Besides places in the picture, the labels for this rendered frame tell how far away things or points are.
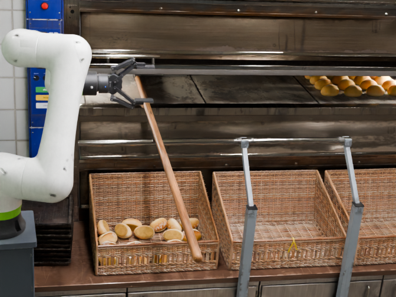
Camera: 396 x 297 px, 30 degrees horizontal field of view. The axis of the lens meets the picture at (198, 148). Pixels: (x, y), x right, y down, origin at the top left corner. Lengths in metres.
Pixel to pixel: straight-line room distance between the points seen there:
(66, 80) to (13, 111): 1.19
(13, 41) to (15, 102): 1.10
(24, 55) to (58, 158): 0.35
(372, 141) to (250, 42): 0.86
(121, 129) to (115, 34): 0.47
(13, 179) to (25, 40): 0.43
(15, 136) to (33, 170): 1.26
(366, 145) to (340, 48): 0.56
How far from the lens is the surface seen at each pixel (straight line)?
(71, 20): 3.35
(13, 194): 2.31
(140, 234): 3.53
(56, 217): 3.36
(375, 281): 3.62
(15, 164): 2.29
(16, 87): 3.44
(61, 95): 2.30
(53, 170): 2.26
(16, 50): 2.37
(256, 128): 3.67
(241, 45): 3.47
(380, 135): 3.90
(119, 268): 3.30
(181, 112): 3.53
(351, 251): 3.40
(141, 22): 3.39
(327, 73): 3.49
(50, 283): 3.27
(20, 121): 3.49
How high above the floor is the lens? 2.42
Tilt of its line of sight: 24 degrees down
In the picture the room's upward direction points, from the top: 4 degrees clockwise
